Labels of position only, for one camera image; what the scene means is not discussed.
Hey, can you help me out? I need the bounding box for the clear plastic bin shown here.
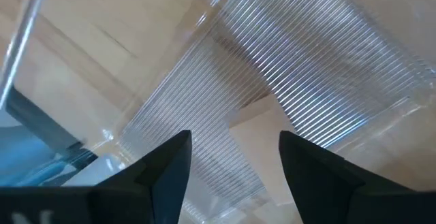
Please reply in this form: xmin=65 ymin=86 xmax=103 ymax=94
xmin=0 ymin=0 xmax=436 ymax=224

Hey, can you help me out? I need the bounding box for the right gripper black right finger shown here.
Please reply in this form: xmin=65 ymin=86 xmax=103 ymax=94
xmin=279 ymin=130 xmax=415 ymax=224

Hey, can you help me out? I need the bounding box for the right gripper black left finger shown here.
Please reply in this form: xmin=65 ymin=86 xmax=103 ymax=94
xmin=97 ymin=129 xmax=193 ymax=224

